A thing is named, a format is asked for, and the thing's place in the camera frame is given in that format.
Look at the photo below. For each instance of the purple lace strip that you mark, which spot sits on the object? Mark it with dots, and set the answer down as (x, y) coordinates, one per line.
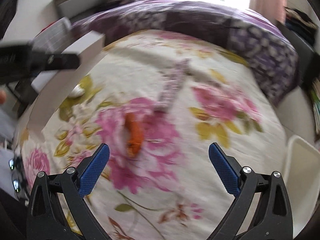
(175, 79)

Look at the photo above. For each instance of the electronic devices on floor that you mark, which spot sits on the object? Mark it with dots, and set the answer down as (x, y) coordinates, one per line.
(19, 180)

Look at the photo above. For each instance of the dark low cabinet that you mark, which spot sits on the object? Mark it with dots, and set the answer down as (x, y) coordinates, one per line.
(308, 58)

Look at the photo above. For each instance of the pile of folded clothes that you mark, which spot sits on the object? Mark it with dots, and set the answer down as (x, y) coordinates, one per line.
(301, 23)

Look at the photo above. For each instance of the person's hand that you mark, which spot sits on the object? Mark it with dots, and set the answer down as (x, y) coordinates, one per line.
(3, 97)

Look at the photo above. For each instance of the floral cream blanket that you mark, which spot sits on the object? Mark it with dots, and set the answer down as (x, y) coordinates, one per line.
(170, 190)

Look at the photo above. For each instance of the wooden bookshelf with books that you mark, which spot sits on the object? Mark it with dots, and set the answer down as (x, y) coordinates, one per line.
(314, 96)

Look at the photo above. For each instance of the grey checked folded mattress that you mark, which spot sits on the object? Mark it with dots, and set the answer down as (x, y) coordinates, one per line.
(55, 38)

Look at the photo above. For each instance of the orange snack wrapper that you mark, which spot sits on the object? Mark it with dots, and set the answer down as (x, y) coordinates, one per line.
(136, 135)

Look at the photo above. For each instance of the white plastic trash bin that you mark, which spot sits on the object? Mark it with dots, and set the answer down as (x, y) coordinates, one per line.
(301, 177)

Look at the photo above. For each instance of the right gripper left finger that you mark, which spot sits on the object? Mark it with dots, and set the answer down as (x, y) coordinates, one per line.
(46, 220)

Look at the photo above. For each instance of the purple patterned bed quilt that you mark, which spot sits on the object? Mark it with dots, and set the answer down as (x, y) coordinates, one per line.
(271, 57)

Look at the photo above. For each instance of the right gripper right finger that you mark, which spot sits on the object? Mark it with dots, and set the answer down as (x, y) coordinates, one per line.
(272, 217)

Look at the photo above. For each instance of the white paper box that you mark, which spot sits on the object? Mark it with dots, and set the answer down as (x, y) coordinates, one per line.
(59, 86)

